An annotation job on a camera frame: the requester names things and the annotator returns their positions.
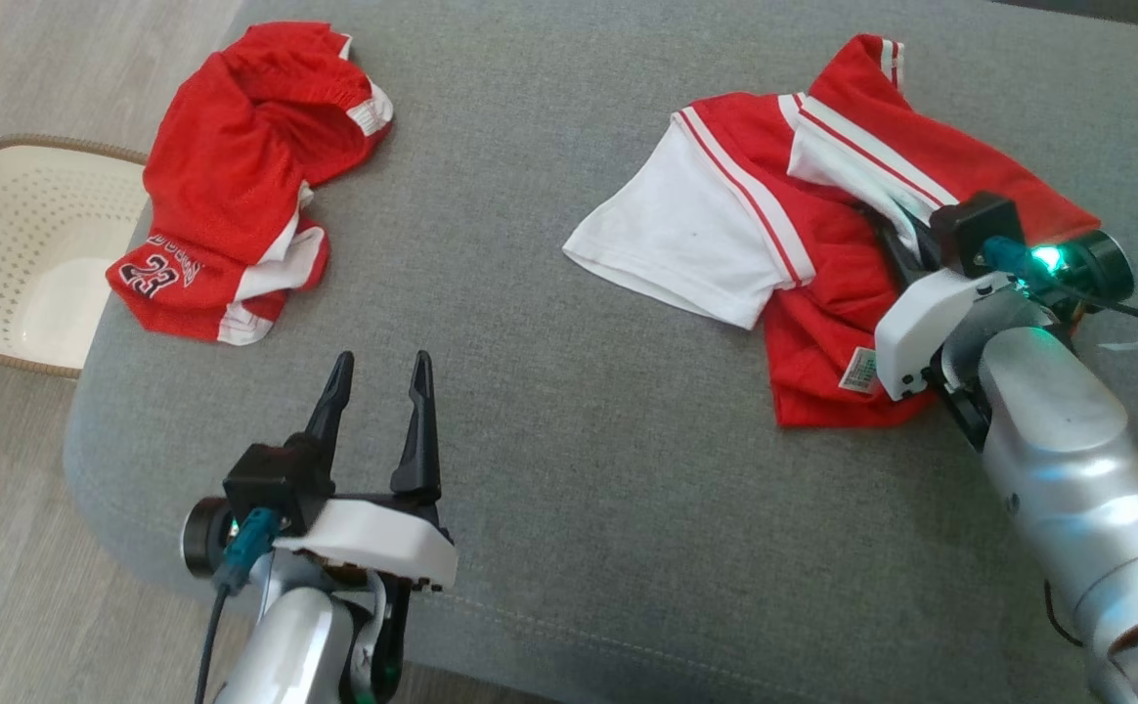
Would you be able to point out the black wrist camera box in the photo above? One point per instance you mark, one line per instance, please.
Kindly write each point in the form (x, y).
(975, 230)
(276, 484)

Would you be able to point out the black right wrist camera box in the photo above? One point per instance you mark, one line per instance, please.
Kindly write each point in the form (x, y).
(975, 230)

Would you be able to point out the cream perforated laundry basket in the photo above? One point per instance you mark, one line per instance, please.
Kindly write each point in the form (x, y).
(31, 254)

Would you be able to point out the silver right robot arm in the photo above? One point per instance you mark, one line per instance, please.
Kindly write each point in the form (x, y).
(1068, 469)

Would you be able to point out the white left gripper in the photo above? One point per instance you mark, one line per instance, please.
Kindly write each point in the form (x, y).
(383, 538)

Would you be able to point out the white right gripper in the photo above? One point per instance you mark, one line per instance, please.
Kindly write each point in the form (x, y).
(921, 328)

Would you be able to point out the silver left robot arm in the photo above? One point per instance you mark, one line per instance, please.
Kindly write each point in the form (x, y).
(285, 645)

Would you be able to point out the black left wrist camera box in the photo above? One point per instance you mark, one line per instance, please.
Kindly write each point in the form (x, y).
(276, 484)

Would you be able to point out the grey fabric sofa seat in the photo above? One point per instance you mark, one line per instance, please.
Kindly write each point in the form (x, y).
(579, 391)

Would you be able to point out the red mesh jersey shorts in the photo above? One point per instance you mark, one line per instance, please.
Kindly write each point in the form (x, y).
(227, 166)

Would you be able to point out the red and white shirt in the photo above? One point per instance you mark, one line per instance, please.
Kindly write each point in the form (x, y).
(823, 264)

